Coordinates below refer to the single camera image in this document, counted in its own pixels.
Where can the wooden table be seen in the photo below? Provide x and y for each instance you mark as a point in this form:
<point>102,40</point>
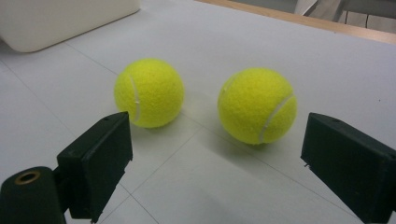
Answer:
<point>311,21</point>

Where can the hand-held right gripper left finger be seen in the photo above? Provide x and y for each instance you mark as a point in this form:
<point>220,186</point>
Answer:
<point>96,161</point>

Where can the white plastic bin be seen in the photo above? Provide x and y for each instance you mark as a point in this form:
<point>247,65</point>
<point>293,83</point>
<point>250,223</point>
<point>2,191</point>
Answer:
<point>56,21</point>

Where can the yellow tennis ball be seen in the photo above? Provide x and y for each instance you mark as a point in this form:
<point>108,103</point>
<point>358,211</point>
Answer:
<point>148,93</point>
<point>257,105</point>

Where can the grey metal stand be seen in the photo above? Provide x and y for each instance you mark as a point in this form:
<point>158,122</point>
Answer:
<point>317,7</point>

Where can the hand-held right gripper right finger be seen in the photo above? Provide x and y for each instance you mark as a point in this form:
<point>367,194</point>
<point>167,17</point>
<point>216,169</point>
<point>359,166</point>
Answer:
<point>351,161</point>

